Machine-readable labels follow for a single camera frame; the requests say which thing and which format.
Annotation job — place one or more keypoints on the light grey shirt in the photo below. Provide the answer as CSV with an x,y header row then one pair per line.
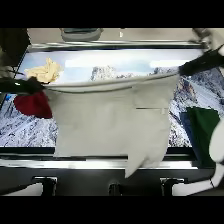
x,y
106,123

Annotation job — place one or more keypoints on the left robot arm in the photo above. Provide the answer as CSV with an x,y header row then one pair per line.
x,y
20,86

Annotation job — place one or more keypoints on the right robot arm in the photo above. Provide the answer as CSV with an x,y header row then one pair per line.
x,y
204,62

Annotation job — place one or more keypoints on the yellow garment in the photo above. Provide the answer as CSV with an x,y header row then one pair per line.
x,y
46,72

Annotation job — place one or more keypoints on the red garment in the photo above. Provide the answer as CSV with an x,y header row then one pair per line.
x,y
35,105

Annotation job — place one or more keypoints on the green garment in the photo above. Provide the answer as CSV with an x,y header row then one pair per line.
x,y
205,130

